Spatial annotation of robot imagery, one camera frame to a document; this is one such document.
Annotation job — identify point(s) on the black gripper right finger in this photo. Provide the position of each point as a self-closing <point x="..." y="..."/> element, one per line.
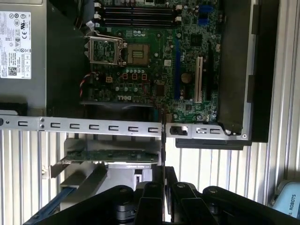
<point x="187" y="192"/>

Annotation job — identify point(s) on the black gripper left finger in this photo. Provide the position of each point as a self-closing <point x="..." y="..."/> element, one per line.
<point x="150" y="204"/>

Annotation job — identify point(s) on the black RAM slot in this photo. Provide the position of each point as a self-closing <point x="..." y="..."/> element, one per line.
<point x="138" y="24"/>
<point x="138" y="13"/>
<point x="138" y="9"/>
<point x="138" y="21"/>

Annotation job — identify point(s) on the hard disk in blue carrier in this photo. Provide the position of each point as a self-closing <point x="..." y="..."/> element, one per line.
<point x="126" y="174"/>

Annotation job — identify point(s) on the green graphics card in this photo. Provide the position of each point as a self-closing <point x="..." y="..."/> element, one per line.
<point x="105" y="155"/>

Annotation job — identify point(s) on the black case fan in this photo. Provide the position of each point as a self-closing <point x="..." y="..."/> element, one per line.
<point x="117" y="110"/>

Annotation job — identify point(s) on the pale blue teach pendant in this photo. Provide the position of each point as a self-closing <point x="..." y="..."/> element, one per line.
<point x="288" y="204"/>

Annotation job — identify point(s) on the white expansion slot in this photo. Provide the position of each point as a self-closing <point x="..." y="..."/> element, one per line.
<point x="198" y="79"/>

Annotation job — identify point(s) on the round coin battery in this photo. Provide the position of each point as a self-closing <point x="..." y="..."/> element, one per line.
<point x="186" y="77"/>

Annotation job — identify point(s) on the blue expansion slot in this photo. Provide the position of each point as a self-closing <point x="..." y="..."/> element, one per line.
<point x="177" y="70"/>

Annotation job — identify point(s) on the black expansion slot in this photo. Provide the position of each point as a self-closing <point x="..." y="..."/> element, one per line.
<point x="208" y="70"/>

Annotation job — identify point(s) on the black open PC case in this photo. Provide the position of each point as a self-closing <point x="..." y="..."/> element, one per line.
<point x="234" y="70"/>

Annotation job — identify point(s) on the green motherboard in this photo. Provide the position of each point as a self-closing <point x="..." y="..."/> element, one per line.
<point x="159" y="58"/>

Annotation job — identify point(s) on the CPU socket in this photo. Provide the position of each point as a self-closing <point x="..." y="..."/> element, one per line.
<point x="138" y="54"/>

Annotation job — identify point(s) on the metal socket cover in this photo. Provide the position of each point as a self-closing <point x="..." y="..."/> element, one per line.
<point x="104" y="62"/>

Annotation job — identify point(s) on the grey power supply unit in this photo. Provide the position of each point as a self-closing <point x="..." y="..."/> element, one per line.
<point x="23" y="89"/>

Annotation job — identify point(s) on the blue SATA port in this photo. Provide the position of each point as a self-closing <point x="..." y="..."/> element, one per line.
<point x="205" y="9"/>
<point x="205" y="21"/>

